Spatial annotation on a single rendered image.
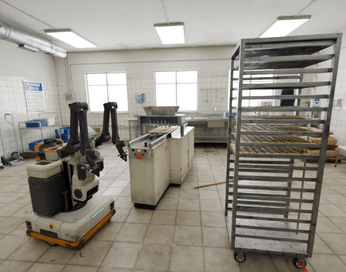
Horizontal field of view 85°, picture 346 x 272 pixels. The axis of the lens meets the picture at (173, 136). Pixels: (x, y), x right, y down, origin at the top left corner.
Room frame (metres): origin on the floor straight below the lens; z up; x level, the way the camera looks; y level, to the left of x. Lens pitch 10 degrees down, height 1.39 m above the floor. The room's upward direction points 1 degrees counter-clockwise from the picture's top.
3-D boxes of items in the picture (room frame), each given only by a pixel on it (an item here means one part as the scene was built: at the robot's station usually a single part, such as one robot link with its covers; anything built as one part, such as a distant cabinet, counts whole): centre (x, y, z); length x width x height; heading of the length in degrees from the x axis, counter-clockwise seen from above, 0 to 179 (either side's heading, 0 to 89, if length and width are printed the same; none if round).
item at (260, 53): (1.61, -0.85, 1.77); 0.60 x 0.40 x 0.02; 81
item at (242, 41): (1.44, -0.51, 0.97); 0.03 x 0.03 x 1.70; 81
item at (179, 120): (3.07, 0.18, 1.01); 0.72 x 0.33 x 0.34; 75
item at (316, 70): (1.42, -0.81, 1.59); 0.64 x 0.03 x 0.03; 81
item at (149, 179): (2.58, 0.31, 0.45); 0.70 x 0.34 x 0.90; 165
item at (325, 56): (1.42, -0.81, 1.68); 0.64 x 0.03 x 0.03; 81
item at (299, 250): (1.61, -0.84, 0.93); 0.64 x 0.51 x 1.78; 81
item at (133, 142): (3.22, 0.29, 0.87); 2.01 x 0.03 x 0.07; 165
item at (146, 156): (2.23, 0.41, 0.77); 0.24 x 0.04 x 0.14; 75
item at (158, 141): (3.14, 0.01, 0.87); 2.01 x 0.03 x 0.07; 165
